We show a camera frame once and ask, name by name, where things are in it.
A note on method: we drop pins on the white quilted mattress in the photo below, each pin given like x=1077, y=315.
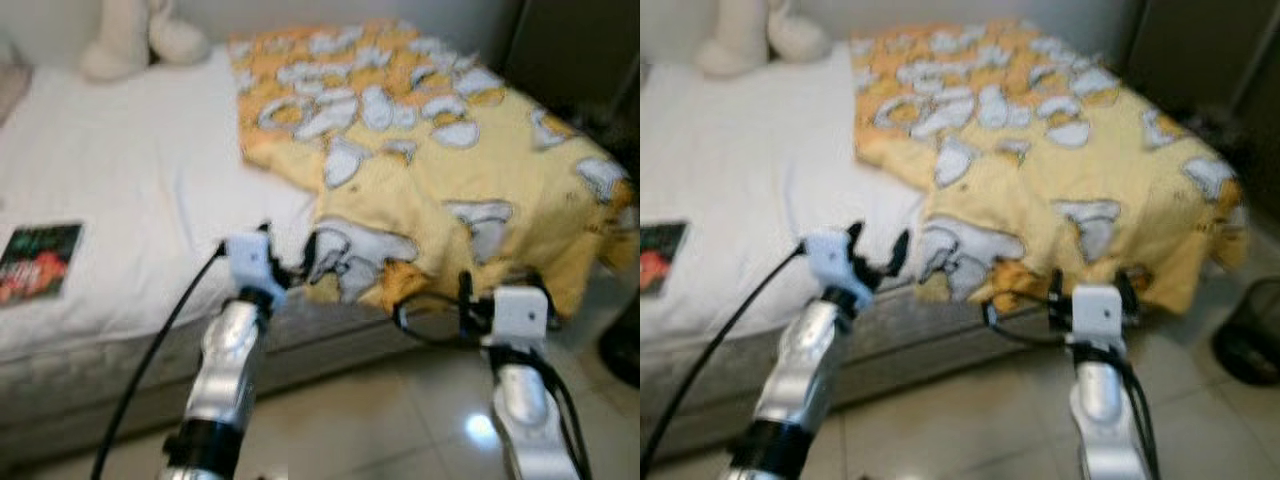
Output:
x=140, y=180
x=760, y=180

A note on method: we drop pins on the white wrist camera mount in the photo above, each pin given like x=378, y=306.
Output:
x=830, y=260
x=520, y=315
x=1100, y=312
x=250, y=262

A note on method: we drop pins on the grey quilted bed base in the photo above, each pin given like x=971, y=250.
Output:
x=340, y=340
x=930, y=340

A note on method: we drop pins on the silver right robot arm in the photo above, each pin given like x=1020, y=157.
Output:
x=1098, y=400
x=520, y=400

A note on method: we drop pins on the black mesh waste bin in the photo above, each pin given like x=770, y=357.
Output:
x=1248, y=335

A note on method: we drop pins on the dark wardrobe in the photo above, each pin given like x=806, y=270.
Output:
x=1210, y=60
x=580, y=60

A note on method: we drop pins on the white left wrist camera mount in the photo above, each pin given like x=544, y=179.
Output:
x=250, y=262
x=830, y=260

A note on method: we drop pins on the yellow cartoon egg blanket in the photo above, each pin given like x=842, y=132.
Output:
x=1060, y=170
x=450, y=170

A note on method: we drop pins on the dark book with red cover art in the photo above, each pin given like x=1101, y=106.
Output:
x=40, y=262
x=662, y=258

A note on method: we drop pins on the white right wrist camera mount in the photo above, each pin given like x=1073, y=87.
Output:
x=520, y=315
x=1100, y=312

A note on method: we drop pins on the cream plush toy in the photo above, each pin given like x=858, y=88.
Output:
x=130, y=40
x=760, y=38

